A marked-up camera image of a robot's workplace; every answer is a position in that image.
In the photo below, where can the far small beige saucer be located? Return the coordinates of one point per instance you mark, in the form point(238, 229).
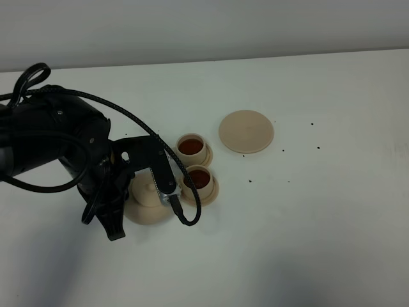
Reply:
point(210, 156)

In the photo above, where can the near small beige saucer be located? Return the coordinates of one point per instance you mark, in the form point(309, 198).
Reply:
point(214, 190)

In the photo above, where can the beige ceramic teapot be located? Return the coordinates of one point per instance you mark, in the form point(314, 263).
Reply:
point(143, 206)

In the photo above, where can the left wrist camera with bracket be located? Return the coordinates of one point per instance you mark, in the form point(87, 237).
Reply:
point(146, 152)

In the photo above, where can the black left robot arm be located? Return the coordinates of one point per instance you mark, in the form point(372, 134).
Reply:
point(53, 123)

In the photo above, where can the far beige teacup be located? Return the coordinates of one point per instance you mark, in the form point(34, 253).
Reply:
point(191, 149)

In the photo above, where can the near beige teacup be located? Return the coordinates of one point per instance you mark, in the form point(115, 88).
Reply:
point(202, 180)

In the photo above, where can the beige teacup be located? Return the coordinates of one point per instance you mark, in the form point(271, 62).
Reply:
point(191, 149)
point(202, 180)

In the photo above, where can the large beige teapot saucer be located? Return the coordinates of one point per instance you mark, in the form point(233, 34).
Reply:
point(246, 131)

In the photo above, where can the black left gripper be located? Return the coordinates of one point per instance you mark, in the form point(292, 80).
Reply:
point(102, 177)

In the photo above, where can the small beige saucer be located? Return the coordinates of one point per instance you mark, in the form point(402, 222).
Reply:
point(210, 156)
point(214, 190)

